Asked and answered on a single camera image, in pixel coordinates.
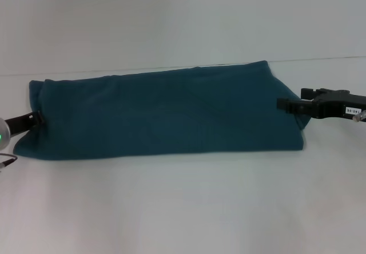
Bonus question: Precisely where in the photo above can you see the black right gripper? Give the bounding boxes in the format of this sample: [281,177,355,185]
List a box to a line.
[276,87,366,122]

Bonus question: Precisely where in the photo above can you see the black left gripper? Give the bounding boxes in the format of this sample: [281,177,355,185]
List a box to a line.
[6,110,46,139]

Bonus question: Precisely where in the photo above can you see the teal t-shirt with FREE print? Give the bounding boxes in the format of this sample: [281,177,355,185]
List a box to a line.
[13,60,314,162]

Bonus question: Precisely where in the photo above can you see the left arm cable with connector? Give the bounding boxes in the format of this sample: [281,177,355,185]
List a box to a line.
[0,152,18,172]

